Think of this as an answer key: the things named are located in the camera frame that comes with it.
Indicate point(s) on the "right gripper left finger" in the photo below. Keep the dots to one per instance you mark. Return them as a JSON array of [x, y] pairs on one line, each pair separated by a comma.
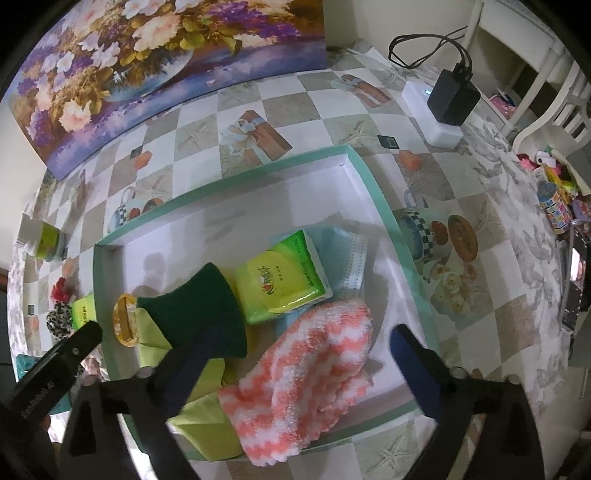
[[94, 446]]

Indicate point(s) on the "patterned tablecloth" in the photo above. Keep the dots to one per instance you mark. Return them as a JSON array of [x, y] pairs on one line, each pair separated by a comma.
[[513, 326]]

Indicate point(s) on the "pink white fuzzy sock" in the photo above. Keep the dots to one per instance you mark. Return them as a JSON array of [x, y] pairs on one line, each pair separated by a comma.
[[303, 384]]

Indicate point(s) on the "white pill bottle green label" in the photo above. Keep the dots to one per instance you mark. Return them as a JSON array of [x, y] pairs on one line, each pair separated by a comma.
[[40, 239]]

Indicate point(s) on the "colourful toy can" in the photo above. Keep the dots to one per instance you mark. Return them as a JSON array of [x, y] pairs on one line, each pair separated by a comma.
[[555, 208]]

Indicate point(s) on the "green tissue pack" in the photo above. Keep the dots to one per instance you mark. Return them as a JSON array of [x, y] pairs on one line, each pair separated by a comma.
[[282, 279], [83, 311]]

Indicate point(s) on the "teal-rimmed white tray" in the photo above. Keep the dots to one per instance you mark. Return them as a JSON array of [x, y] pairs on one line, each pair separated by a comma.
[[233, 219]]

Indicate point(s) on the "pink lace scrunchie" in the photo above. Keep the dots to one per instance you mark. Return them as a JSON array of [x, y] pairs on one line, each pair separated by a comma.
[[92, 366]]

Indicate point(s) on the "beige powder puff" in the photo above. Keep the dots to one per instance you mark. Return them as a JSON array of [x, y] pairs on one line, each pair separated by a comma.
[[123, 320]]

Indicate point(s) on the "flower painting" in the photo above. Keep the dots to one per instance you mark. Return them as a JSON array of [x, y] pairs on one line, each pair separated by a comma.
[[96, 69]]

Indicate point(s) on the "yellow green cloth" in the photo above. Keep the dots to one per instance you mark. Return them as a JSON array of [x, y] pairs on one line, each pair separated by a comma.
[[202, 421]]

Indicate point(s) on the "teal plastic box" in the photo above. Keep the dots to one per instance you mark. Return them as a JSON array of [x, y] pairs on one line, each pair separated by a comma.
[[24, 363]]

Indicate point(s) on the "white power strip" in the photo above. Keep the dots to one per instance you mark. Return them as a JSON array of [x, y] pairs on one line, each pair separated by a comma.
[[416, 95]]

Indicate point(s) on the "white chair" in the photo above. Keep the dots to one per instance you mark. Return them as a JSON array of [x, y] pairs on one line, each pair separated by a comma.
[[564, 126]]

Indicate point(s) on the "blue face mask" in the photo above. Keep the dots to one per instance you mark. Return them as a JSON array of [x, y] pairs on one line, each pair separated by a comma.
[[343, 255]]

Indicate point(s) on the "red flower scrunchie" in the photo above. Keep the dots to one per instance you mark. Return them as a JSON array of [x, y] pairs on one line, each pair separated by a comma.
[[62, 291]]

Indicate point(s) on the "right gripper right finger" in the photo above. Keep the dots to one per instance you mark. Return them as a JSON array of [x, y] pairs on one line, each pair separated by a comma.
[[508, 446]]

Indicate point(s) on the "black power adapter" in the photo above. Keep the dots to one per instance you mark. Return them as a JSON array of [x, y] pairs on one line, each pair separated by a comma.
[[453, 99]]

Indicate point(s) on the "green yellow sponge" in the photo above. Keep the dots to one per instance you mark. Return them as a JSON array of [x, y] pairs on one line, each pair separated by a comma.
[[203, 306]]

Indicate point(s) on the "leopard print scrunchie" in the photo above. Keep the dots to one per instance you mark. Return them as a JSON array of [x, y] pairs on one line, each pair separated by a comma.
[[59, 321]]

